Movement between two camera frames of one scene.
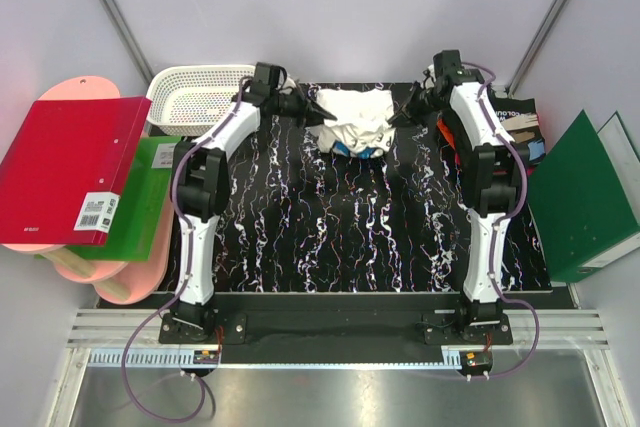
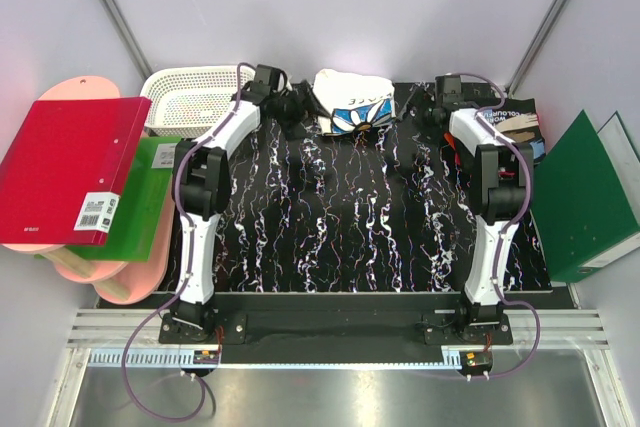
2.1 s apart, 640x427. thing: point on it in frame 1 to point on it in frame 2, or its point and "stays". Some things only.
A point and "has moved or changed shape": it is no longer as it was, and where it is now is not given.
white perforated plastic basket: x=182 y=101 stays
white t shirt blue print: x=362 y=124 has moved or changed shape
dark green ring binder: x=582 y=207 stays
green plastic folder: x=139 y=205 stays
